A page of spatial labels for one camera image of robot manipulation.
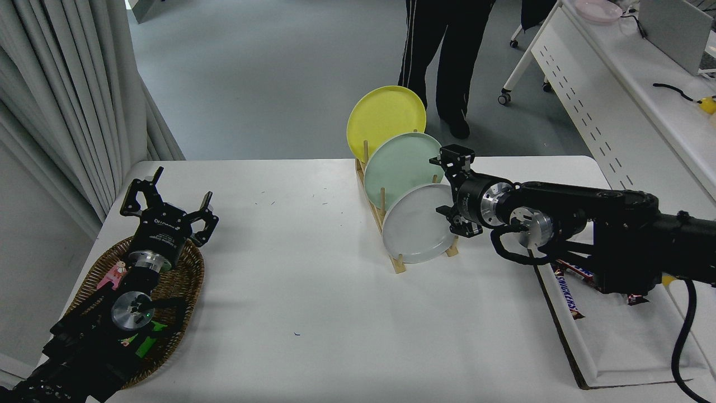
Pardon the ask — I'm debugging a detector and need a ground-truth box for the white foam tray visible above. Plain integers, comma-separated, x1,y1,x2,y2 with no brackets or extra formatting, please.
531,227,711,390

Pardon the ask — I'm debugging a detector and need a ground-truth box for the grey plate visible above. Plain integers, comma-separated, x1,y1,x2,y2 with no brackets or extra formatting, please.
382,184,460,264

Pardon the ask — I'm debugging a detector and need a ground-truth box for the Snickers bar with Chinese print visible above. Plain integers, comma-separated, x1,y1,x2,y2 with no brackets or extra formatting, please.
554,260,599,287

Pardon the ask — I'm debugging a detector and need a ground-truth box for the white perforated desk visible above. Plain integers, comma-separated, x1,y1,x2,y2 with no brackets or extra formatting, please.
498,0,716,219

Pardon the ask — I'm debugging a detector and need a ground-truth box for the pink plate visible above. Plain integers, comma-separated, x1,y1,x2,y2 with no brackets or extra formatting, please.
574,0,623,23

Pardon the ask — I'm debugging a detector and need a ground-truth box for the grey laptop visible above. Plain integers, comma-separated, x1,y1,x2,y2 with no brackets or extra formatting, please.
638,0,714,76

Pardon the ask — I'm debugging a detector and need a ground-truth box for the green snack packet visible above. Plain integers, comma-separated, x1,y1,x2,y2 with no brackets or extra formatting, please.
117,320,168,359

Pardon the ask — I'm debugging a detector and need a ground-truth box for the brown wicker basket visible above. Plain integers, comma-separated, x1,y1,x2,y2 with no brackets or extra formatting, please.
59,235,205,390

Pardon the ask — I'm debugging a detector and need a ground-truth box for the yellow plate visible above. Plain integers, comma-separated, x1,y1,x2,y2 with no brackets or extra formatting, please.
346,86,427,164

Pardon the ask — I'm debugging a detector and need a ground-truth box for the black cable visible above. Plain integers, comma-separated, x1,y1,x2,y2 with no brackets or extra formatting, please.
652,83,700,104
618,10,648,39

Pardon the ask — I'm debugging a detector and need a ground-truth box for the wooden plate rack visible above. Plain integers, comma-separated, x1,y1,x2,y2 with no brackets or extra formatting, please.
355,140,459,274

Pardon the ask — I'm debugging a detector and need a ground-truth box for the pink snack packet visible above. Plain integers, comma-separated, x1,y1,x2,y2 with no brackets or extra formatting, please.
96,260,128,290

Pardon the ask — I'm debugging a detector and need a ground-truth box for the small white side table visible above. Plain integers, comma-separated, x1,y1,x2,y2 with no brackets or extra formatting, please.
667,278,716,381

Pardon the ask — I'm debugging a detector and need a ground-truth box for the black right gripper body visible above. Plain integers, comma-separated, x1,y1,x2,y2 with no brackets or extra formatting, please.
456,174,496,226

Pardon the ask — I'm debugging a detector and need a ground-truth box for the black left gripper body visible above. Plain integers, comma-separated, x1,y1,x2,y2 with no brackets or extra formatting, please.
130,204,192,264

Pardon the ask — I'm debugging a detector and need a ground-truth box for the pale green plate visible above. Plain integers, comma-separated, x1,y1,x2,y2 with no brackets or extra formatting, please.
364,132,446,212

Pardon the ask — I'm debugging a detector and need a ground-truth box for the pale grey curtain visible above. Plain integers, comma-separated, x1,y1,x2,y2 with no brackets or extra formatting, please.
0,0,185,238

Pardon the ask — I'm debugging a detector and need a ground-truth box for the person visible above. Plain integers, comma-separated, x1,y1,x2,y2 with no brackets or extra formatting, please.
398,0,496,139

